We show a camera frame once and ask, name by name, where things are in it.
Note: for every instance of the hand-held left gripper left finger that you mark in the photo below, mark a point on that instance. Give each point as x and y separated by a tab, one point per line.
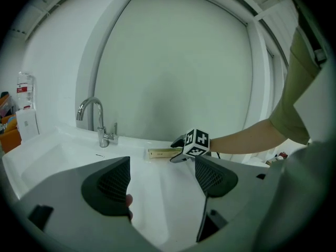
65	193

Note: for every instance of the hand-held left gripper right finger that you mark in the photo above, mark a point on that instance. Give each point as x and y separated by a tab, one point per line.
231	201

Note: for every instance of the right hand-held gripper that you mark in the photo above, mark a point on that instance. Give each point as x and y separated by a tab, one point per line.
198	142

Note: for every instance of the person's right forearm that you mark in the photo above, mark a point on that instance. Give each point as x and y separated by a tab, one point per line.
241	140

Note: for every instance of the white ceramic sink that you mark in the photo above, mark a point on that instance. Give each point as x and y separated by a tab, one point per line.
162	193

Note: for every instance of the chrome faucet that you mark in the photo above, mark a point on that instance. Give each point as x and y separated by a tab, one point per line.
103	135

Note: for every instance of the white water dispenser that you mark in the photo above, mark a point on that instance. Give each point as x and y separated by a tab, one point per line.
27	125

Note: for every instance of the person's grey printed t-shirt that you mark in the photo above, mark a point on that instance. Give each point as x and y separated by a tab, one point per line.
309	180

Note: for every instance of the frosted glass partition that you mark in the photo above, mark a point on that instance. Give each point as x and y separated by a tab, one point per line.
170	62

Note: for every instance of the clear water bottle red label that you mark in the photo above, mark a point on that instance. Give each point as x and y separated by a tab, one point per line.
25	88

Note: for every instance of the white window frame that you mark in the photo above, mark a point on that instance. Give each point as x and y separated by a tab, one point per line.
262	62

